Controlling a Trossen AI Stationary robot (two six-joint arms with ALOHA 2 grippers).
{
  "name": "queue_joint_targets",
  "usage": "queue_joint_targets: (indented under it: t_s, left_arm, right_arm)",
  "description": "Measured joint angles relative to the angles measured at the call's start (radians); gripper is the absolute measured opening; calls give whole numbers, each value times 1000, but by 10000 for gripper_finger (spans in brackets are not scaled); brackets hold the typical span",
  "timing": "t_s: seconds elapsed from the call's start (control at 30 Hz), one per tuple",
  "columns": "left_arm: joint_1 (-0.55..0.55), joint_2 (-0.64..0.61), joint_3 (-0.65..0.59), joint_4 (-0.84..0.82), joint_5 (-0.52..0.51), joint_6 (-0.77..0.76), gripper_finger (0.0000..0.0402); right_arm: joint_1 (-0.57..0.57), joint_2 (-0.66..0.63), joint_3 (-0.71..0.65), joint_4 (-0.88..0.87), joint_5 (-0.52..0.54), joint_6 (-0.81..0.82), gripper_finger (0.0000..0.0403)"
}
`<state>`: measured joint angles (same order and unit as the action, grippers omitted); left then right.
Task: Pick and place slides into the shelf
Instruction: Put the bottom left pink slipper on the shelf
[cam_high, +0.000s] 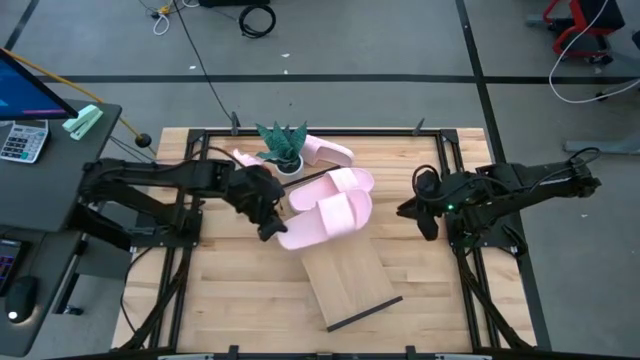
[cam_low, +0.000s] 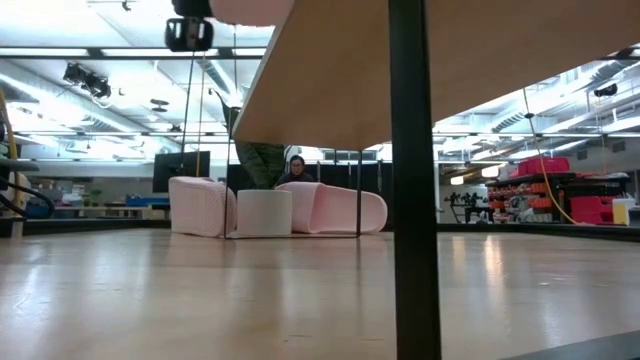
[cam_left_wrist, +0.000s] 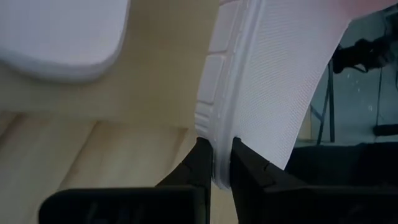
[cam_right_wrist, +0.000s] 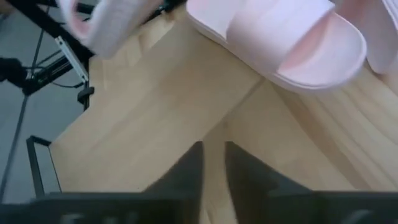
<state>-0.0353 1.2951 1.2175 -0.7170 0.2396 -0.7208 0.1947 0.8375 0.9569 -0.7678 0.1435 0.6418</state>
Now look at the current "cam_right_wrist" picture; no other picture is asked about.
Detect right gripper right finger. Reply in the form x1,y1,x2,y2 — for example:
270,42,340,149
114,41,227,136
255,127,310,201
225,141,315,224

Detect green plant white pot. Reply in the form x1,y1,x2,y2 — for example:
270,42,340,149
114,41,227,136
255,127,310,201
88,0,164,60

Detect pink rubber slide sandal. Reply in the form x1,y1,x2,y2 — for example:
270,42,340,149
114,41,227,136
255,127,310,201
335,0,398,75
185,0,368,95

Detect black aluminium rig frame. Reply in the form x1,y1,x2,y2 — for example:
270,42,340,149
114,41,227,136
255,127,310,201
0,0,187,200

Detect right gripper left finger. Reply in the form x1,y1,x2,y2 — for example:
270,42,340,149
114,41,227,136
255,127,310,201
144,141,205,224

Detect wooden shelf black metal legs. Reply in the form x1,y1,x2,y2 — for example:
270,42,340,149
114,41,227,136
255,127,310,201
198,71,398,224

